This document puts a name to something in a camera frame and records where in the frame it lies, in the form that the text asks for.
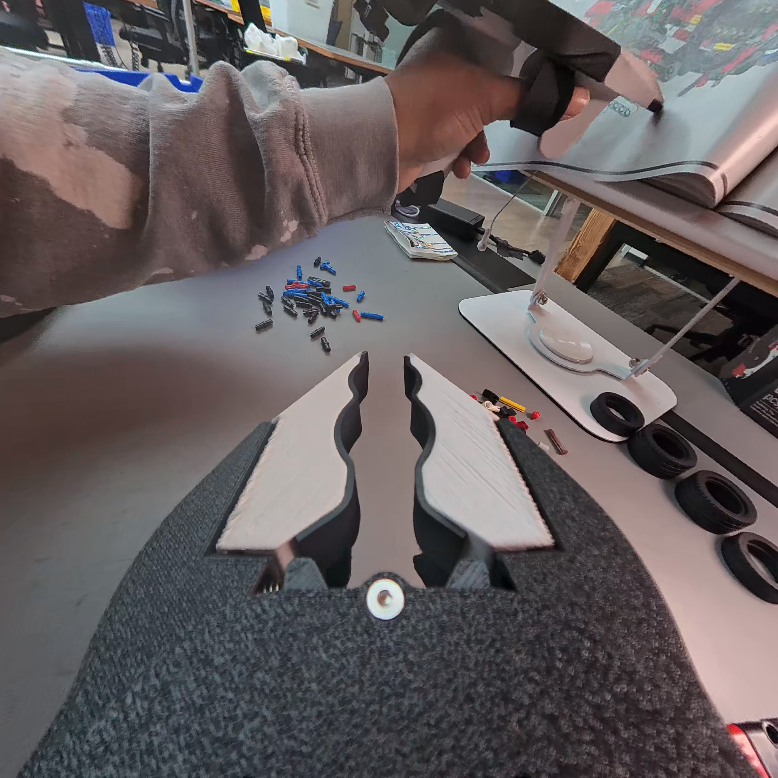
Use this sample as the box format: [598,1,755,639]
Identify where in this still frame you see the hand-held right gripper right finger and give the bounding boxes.
[403,354,555,552]

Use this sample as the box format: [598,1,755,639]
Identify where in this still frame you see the partly built toy race car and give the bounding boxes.
[726,719,778,778]

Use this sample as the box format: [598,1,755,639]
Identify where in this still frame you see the person's left hand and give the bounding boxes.
[386,33,590,194]

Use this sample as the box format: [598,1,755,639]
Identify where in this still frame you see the building instruction booklet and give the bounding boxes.
[474,0,778,238]

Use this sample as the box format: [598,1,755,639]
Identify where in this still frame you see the blue plastic storage bin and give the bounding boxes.
[76,66,204,95]

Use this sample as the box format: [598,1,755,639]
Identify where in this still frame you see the black office chair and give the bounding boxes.
[115,3,195,71]

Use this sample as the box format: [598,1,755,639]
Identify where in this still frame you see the person's left forearm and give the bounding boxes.
[0,47,402,320]

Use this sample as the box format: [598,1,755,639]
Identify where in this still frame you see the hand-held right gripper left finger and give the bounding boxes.
[216,351,370,554]

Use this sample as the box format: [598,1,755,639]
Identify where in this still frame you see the black rubber toy tyre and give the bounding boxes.
[720,532,778,605]
[673,470,759,536]
[590,391,646,438]
[627,423,699,480]

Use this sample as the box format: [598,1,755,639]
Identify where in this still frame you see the wooden table leg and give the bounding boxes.
[556,207,618,283]

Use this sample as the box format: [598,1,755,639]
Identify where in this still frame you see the black cable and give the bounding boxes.
[483,234,546,263]

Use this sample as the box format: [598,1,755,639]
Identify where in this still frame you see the pile of red yellow bricks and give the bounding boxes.
[468,388,569,457]

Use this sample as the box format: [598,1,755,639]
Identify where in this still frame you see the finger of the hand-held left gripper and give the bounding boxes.
[574,50,665,114]

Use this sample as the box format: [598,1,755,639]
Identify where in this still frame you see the black toy set box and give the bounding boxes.
[722,328,778,429]

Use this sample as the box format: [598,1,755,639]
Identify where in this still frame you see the grey desk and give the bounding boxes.
[0,213,778,748]

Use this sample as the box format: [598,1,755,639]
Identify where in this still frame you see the white book stand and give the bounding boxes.
[459,170,778,441]

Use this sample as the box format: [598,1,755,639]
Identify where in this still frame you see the white plastic containers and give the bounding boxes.
[243,23,306,62]

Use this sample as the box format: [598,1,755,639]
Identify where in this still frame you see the pile of blue black pins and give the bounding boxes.
[254,255,385,355]

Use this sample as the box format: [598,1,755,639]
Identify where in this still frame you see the folded sticker sheet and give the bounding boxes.
[384,220,458,262]

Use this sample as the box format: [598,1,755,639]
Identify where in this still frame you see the black power adapter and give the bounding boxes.
[422,201,486,241]

